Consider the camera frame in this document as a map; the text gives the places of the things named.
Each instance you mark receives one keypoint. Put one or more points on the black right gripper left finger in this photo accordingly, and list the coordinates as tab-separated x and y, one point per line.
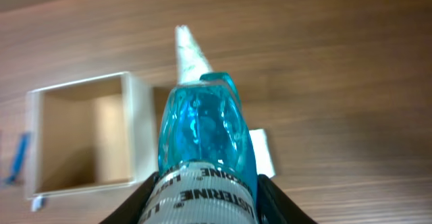
130	210

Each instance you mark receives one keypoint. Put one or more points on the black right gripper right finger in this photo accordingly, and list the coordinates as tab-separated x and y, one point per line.
275	207

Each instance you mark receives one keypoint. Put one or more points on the blue Listerine mouthwash bottle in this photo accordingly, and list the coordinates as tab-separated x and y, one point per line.
207	166

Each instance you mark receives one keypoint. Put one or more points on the white lotion tube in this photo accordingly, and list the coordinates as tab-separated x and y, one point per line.
191	61

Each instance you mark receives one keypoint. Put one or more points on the white green soap packet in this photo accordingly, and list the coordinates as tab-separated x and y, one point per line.
264	161

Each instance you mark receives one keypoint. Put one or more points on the white cardboard box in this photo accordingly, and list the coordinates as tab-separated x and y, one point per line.
89	135

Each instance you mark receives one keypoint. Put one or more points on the blue disposable razor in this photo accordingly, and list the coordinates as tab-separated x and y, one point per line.
18	160

